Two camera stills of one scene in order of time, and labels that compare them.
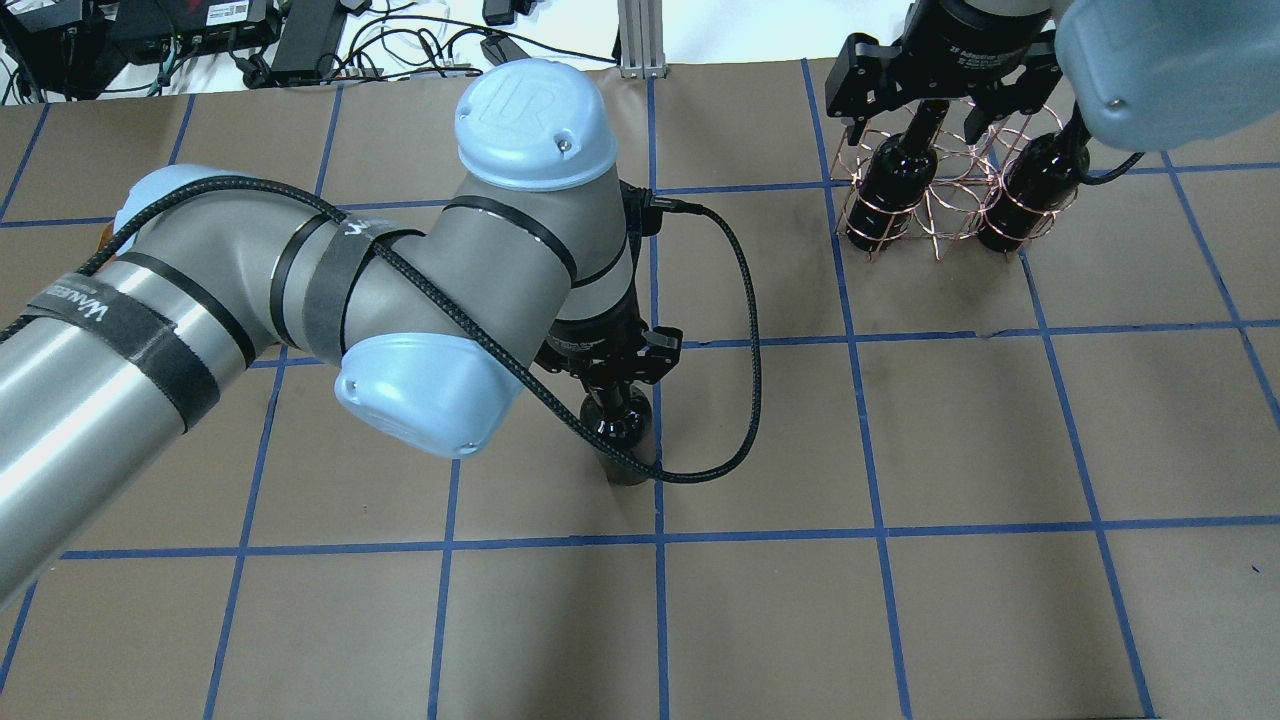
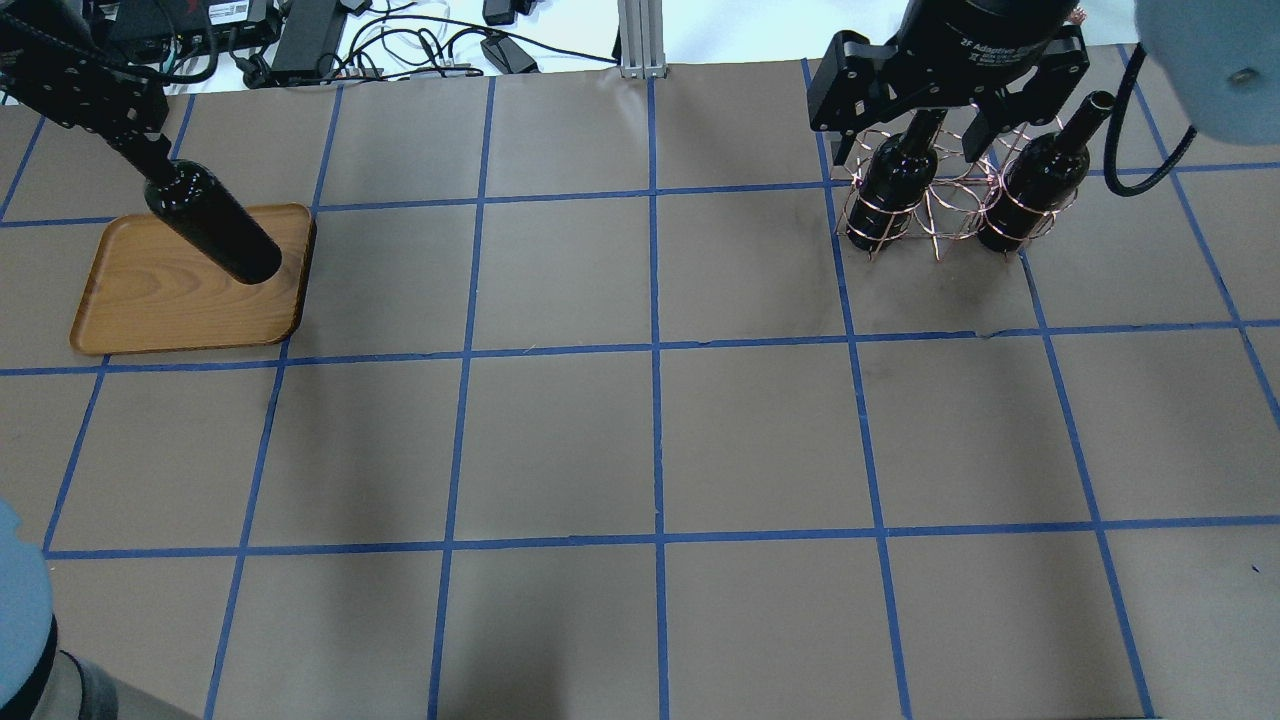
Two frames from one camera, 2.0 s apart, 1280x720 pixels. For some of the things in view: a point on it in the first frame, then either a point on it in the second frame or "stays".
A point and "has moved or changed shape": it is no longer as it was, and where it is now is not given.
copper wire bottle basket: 1002,185 stays
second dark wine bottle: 896,178 stays
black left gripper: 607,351 -> 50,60
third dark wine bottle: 1040,177 stays
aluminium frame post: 641,39 stays
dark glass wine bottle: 622,413 has moved or changed shape
